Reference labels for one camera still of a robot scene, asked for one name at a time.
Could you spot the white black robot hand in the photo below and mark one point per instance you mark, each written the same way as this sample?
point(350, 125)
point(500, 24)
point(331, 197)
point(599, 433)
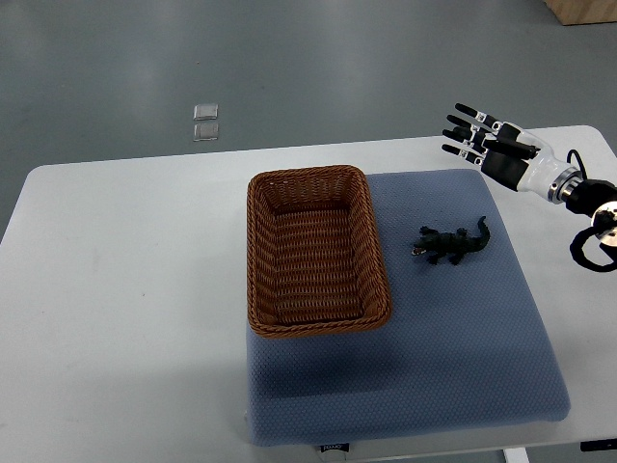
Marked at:
point(510, 155)

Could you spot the dark toy crocodile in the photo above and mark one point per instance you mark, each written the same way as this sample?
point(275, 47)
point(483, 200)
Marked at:
point(454, 245)

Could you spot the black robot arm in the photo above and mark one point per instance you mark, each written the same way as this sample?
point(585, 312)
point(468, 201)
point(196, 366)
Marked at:
point(595, 199)

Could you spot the brown wicker basket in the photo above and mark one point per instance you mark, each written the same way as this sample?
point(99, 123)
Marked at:
point(314, 258)

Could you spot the wooden box corner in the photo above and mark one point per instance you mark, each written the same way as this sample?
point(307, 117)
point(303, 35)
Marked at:
point(583, 12)

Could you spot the blue grey cushion mat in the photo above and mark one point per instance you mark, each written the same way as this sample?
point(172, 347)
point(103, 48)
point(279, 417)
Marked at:
point(465, 345)

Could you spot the lower metal floor plate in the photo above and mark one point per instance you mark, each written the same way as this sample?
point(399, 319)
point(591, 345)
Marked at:
point(206, 131)

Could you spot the metal floor plate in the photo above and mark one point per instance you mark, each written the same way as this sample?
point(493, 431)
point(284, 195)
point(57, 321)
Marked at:
point(206, 131)
point(205, 111)

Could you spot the upper metal floor plate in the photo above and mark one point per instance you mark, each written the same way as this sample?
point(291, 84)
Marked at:
point(205, 111)

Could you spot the black table control panel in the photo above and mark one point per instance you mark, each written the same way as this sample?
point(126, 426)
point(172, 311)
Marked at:
point(598, 445)

